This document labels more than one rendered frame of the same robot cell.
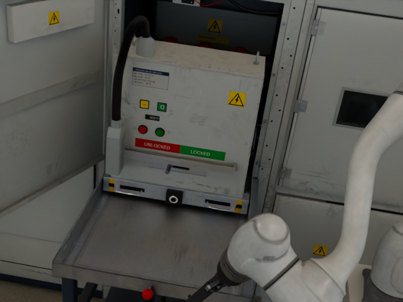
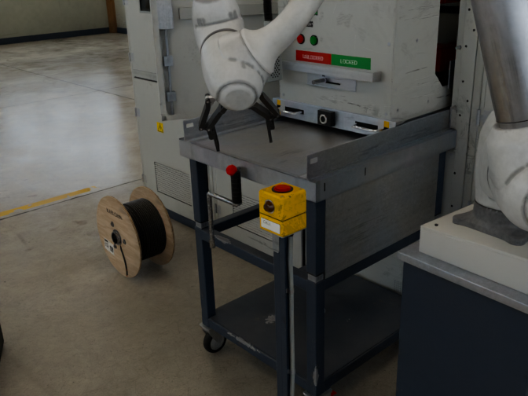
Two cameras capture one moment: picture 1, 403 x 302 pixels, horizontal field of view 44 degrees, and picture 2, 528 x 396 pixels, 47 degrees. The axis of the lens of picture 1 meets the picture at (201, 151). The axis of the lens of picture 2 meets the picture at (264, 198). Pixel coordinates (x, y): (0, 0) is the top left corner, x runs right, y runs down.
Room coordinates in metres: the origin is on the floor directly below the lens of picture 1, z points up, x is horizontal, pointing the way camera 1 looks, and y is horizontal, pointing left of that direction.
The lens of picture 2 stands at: (-0.05, -1.14, 1.39)
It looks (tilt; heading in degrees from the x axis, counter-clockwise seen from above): 21 degrees down; 44
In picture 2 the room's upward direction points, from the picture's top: 2 degrees counter-clockwise
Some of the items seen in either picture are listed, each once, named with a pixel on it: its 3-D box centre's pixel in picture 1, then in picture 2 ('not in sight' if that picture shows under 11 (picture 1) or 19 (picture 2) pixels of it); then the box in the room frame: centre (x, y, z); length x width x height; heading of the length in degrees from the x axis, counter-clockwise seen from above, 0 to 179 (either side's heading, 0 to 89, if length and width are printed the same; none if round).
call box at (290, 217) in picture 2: not in sight; (282, 209); (0.92, -0.26, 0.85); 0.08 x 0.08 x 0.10; 86
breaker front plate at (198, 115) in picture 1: (181, 133); (331, 38); (1.53, 0.08, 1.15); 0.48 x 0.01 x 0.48; 86
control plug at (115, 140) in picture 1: (116, 147); (270, 54); (1.48, 0.29, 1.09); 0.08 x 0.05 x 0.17; 176
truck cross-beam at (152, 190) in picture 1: (176, 192); (333, 115); (1.55, 0.07, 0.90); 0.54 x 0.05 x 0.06; 86
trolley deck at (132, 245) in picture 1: (170, 220); (317, 142); (1.47, 0.08, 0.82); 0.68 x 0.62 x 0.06; 176
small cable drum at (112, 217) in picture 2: not in sight; (134, 231); (1.42, 1.15, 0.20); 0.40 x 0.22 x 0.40; 85
